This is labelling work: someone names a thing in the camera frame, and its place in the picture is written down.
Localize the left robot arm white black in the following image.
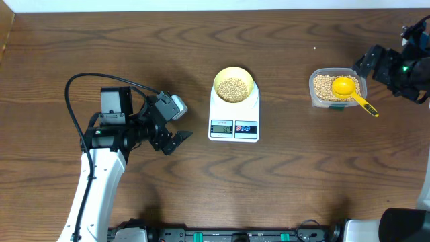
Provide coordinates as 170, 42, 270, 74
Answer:
59, 87, 192, 241

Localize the clear container of soybeans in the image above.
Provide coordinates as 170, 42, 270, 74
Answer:
309, 68, 368, 108

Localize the yellow plastic bowl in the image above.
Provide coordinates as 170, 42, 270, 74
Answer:
213, 67, 254, 103

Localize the white digital kitchen scale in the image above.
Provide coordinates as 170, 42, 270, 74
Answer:
208, 83, 260, 143

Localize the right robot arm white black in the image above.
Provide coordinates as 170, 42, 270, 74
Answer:
341, 16, 429, 242

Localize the yellow plastic scoop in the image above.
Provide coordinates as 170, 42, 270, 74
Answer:
332, 77, 379, 118

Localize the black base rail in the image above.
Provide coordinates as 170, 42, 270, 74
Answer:
107, 219, 344, 242

